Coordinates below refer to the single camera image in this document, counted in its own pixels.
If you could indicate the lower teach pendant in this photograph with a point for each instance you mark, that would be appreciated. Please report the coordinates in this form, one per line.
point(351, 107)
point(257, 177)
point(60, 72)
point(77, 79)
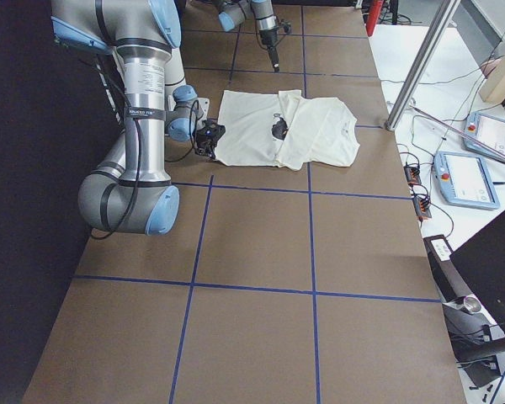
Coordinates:
point(464, 180)

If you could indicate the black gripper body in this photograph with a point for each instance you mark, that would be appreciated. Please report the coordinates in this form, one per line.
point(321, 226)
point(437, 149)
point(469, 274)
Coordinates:
point(266, 37)
point(203, 144)

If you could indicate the blue tape line crosswise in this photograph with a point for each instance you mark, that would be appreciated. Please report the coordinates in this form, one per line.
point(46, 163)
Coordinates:
point(291, 191)

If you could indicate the teach pendant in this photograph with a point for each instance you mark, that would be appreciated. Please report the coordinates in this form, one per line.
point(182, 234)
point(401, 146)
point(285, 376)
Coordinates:
point(486, 129)
point(464, 180)

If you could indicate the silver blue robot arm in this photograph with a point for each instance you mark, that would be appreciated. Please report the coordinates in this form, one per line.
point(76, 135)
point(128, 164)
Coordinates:
point(234, 13)
point(130, 190)

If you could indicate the near blue tape line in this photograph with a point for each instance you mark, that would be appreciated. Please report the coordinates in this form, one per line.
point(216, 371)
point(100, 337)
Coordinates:
point(257, 288)

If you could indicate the black box white label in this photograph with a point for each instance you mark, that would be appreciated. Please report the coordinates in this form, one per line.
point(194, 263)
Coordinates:
point(448, 279)

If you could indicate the metal cup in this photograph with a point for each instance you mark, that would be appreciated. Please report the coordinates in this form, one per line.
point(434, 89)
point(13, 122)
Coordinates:
point(468, 304)

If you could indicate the black monitor stand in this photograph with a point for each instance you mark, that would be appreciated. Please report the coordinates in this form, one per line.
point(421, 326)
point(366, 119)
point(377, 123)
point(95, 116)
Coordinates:
point(481, 354)

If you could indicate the white long-sleeve shirt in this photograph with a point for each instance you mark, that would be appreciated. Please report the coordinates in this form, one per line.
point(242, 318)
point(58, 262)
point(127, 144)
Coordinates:
point(285, 130)

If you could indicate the aluminium frame post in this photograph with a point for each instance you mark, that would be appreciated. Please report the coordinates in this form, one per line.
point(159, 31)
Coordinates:
point(431, 41)

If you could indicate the thin metal rod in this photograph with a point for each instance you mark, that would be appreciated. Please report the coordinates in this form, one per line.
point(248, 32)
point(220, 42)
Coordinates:
point(461, 133)

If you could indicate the upper teach pendant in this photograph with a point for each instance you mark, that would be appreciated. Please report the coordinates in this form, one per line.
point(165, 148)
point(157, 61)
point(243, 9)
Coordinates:
point(486, 129)

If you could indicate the wooden beam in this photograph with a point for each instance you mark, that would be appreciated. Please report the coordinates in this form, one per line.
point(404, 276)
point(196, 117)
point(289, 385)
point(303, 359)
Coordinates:
point(493, 90)

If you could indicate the black monitor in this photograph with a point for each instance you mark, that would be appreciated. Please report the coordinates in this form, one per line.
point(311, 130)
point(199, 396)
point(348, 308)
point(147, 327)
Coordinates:
point(481, 263)

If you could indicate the red fire extinguisher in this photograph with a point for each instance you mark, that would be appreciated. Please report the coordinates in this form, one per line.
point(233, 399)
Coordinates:
point(373, 16)

